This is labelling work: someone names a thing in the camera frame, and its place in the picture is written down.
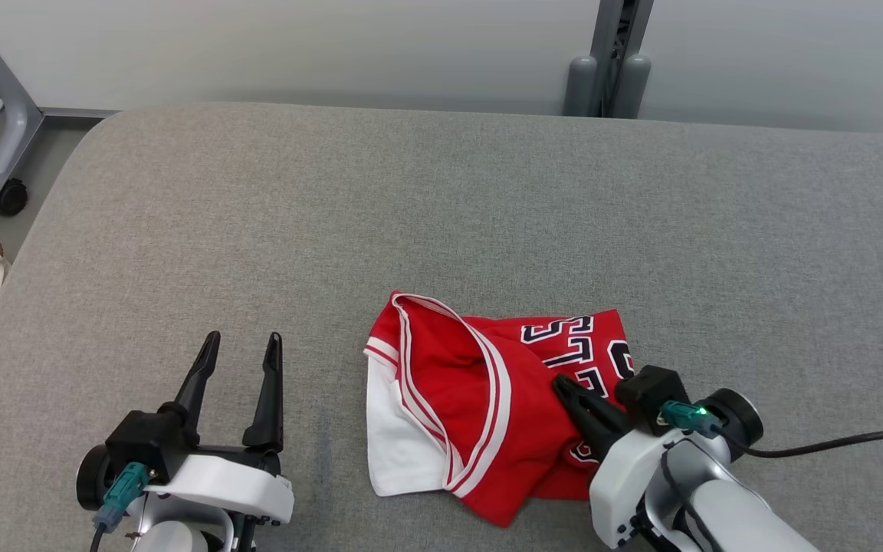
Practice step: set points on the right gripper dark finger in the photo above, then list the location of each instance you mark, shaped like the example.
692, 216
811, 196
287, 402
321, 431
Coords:
595, 418

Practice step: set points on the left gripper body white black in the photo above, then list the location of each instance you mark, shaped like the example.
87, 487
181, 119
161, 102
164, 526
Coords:
227, 483

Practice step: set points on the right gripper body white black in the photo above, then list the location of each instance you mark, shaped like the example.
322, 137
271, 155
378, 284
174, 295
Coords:
633, 475

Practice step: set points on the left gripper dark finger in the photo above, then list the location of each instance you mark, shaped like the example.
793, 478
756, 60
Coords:
269, 399
200, 383

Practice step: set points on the red shirt with white sleeves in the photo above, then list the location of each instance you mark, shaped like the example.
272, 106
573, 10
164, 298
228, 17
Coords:
457, 429

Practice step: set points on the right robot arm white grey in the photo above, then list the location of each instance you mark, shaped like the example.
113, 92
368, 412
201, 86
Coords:
733, 514

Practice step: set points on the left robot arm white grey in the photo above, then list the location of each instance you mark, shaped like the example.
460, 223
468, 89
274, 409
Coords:
173, 537

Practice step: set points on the black caster wheel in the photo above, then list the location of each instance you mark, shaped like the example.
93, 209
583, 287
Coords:
8, 198

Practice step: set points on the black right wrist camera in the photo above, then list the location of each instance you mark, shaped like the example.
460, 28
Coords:
648, 395

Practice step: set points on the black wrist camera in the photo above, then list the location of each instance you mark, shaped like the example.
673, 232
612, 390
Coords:
139, 445
648, 395

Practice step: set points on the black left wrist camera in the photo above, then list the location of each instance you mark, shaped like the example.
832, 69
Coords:
139, 445

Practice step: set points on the grey cylindrical post foot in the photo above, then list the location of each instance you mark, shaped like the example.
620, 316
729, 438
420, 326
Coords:
633, 88
581, 88

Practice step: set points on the grey metal post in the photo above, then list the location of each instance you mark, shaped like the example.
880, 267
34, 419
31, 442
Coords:
618, 46

